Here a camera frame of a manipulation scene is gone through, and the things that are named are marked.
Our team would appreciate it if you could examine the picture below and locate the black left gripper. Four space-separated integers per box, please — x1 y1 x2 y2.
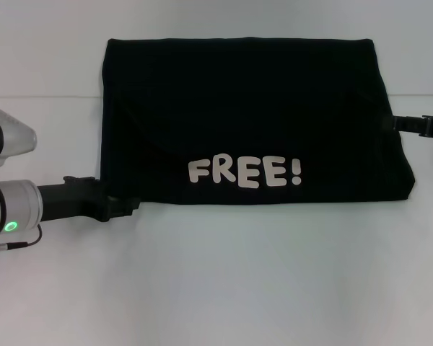
35 175 142 223

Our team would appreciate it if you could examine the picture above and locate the black shirt with FREE print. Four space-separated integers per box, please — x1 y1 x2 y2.
99 35 416 207

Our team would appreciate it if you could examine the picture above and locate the thin gripper cable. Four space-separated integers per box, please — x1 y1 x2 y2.
0 224 45 257

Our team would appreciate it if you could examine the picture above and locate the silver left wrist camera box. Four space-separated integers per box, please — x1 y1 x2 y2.
0 104 38 169

